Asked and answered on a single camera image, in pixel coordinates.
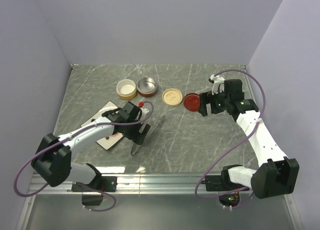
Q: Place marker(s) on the red steel lunch container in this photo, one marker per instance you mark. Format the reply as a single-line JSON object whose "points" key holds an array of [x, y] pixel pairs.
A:
{"points": [[147, 87]]}

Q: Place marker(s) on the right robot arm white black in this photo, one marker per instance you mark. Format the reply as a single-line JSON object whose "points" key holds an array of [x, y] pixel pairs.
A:
{"points": [[276, 174]]}

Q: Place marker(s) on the yellow lunch container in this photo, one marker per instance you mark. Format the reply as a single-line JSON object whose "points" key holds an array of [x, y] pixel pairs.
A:
{"points": [[126, 89]]}

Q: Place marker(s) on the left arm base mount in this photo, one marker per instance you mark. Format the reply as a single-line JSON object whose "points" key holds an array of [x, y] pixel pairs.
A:
{"points": [[100, 183]]}

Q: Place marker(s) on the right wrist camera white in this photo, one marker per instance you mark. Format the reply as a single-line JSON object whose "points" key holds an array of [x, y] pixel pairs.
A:
{"points": [[218, 84]]}

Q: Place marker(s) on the white square plate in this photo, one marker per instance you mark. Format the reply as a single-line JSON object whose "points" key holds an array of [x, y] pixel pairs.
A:
{"points": [[113, 139]]}

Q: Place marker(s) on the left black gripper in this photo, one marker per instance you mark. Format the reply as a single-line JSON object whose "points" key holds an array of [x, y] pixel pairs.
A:
{"points": [[137, 136]]}

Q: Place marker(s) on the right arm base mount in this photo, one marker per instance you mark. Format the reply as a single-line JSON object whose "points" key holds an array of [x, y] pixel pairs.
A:
{"points": [[220, 183]]}

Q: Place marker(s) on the red round lid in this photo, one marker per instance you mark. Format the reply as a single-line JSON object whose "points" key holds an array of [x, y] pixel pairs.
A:
{"points": [[192, 102]]}

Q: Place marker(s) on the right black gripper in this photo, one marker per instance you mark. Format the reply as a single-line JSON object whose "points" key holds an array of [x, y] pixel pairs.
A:
{"points": [[207, 97]]}

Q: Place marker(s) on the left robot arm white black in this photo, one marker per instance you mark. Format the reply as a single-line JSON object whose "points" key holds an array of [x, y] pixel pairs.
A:
{"points": [[54, 159]]}

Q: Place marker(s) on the cream round lid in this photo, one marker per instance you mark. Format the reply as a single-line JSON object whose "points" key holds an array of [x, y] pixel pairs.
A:
{"points": [[172, 97]]}

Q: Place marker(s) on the metal tongs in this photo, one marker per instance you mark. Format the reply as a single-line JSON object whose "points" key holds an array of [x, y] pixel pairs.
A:
{"points": [[136, 148]]}

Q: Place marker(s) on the aluminium rail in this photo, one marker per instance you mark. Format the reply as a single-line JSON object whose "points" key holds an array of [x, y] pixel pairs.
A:
{"points": [[139, 184]]}

